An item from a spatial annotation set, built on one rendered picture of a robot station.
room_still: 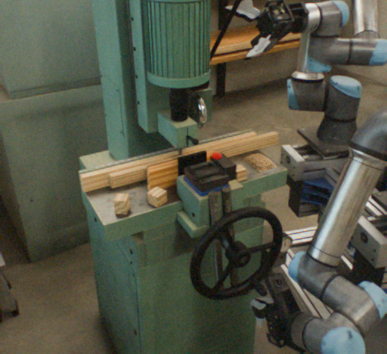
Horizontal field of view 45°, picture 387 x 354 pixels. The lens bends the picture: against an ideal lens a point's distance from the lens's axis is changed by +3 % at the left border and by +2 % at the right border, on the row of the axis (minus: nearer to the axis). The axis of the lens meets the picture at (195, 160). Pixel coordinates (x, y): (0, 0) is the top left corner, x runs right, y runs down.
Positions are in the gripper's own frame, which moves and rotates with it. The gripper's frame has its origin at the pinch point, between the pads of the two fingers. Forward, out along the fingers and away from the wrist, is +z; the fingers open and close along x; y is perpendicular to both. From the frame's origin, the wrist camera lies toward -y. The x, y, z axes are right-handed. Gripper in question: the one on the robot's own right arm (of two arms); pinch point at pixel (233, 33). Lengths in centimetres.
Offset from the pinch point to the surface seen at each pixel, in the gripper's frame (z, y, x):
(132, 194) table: 31, -34, 26
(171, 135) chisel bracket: 15.7, -27.2, 13.6
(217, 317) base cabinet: 7, -66, 67
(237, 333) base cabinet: -2, -76, 75
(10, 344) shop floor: 70, -134, 47
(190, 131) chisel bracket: 11.3, -23.1, 15.1
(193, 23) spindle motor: 11.9, 3.1, -2.5
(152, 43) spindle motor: 20.7, -5.3, -3.9
